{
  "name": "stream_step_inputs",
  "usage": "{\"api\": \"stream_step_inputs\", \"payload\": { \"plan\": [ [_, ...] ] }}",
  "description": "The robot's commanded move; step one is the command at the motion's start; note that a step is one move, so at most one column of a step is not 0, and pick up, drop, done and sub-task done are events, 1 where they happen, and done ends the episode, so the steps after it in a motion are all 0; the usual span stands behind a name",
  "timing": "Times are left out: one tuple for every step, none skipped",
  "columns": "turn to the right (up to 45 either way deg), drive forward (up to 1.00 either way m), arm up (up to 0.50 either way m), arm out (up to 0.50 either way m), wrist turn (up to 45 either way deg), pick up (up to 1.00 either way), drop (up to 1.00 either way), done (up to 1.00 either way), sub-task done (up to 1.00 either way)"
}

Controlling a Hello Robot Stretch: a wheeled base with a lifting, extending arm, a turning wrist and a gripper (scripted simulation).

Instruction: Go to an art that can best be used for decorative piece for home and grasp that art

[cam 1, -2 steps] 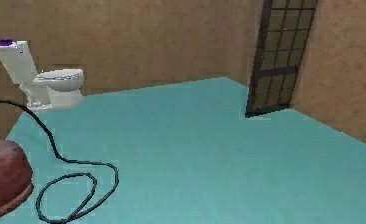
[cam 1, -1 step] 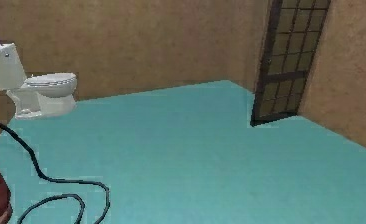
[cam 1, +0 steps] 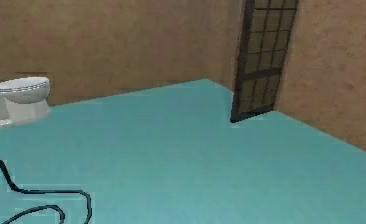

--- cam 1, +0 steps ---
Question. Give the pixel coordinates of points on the white toilet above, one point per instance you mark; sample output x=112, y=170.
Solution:
x=22, y=100

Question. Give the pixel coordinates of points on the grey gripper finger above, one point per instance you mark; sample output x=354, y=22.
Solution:
x=51, y=192
x=46, y=206

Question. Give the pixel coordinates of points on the dark framed glass pane door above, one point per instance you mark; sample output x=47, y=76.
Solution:
x=246, y=56

